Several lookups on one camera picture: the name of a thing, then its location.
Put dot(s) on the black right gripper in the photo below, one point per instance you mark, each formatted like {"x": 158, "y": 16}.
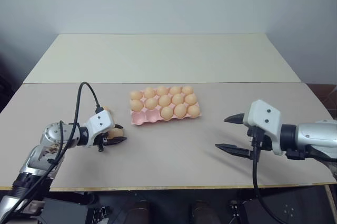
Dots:
{"x": 264, "y": 141}

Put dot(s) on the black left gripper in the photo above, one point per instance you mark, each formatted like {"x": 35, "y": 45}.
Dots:
{"x": 100, "y": 141}

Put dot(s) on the dark brown rounded shape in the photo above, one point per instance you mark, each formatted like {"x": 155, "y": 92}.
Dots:
{"x": 139, "y": 212}

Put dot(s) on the black box with white dots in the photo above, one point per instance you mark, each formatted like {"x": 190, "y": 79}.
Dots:
{"x": 287, "y": 206}

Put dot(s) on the black box under table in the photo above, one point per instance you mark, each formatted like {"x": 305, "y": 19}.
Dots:
{"x": 63, "y": 210}

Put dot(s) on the pink egg tray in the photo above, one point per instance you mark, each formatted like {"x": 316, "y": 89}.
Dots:
{"x": 143, "y": 118}

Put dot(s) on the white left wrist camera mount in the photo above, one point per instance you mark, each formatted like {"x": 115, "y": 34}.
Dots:
{"x": 100, "y": 124}

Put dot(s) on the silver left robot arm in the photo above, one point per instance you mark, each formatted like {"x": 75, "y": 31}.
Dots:
{"x": 50, "y": 134}

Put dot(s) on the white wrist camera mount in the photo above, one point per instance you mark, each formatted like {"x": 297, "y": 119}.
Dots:
{"x": 100, "y": 124}
{"x": 264, "y": 118}

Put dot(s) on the tan egg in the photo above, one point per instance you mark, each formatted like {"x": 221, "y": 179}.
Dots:
{"x": 178, "y": 99}
{"x": 135, "y": 95}
{"x": 162, "y": 91}
{"x": 180, "y": 110}
{"x": 106, "y": 108}
{"x": 175, "y": 90}
{"x": 115, "y": 133}
{"x": 187, "y": 90}
{"x": 166, "y": 112}
{"x": 164, "y": 100}
{"x": 190, "y": 99}
{"x": 193, "y": 111}
{"x": 149, "y": 92}
{"x": 137, "y": 105}
{"x": 151, "y": 103}

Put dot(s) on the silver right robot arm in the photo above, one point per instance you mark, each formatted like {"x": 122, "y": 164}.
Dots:
{"x": 310, "y": 137}

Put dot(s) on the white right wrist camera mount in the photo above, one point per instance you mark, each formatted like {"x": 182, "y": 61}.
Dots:
{"x": 264, "y": 118}

